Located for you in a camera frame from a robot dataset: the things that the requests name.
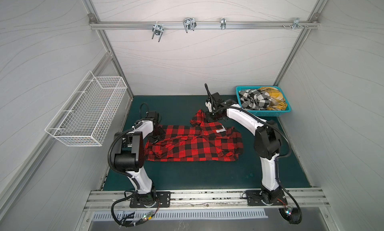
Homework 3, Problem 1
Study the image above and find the small metal clamp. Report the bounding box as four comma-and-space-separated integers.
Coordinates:
221, 18, 227, 30

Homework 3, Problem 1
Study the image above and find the horizontal aluminium rail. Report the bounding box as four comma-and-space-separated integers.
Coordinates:
90, 20, 321, 30

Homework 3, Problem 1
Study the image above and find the metal U-bolt clamp left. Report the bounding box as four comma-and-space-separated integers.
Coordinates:
152, 24, 164, 42

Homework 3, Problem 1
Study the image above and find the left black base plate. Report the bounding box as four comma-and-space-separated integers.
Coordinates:
130, 192, 171, 208

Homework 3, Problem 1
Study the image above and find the right base cable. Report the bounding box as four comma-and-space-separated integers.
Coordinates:
278, 194, 303, 225

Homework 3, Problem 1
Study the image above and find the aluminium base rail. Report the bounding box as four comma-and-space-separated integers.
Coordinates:
84, 188, 330, 211

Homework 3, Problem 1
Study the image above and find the teal plastic basket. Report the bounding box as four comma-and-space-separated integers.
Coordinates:
236, 86, 291, 117

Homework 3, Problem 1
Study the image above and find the metal u-bolt clamp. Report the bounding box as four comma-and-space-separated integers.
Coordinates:
183, 17, 197, 33
152, 24, 164, 42

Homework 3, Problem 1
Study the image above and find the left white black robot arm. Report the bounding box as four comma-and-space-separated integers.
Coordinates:
107, 110, 166, 206

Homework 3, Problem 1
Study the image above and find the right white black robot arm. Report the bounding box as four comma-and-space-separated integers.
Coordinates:
205, 84, 292, 206

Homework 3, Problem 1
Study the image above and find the metal U-bolt clamp middle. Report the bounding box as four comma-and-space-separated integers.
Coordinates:
183, 17, 197, 33

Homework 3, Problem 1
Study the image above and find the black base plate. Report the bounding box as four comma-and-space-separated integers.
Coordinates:
130, 192, 171, 208
245, 189, 288, 206

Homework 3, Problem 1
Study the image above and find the red black plaid shirt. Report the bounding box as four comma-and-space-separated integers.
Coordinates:
145, 110, 244, 162

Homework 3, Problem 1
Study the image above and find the left base cable bundle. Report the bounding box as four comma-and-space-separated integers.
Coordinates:
110, 190, 160, 228

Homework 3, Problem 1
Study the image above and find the white wire basket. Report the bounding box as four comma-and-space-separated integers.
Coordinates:
45, 71, 127, 147

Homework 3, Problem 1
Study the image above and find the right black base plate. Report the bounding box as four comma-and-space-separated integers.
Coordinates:
245, 189, 288, 206

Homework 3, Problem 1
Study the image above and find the black white checked shirt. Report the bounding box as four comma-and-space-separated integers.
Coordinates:
239, 89, 272, 110

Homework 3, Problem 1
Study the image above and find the yellow plaid shirt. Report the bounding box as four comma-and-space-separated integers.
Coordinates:
258, 87, 288, 111

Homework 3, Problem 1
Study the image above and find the metal bracket with bolts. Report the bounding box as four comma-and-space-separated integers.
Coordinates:
282, 18, 309, 30

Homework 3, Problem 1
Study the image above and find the white vent strip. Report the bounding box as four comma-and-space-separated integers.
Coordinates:
92, 208, 268, 222

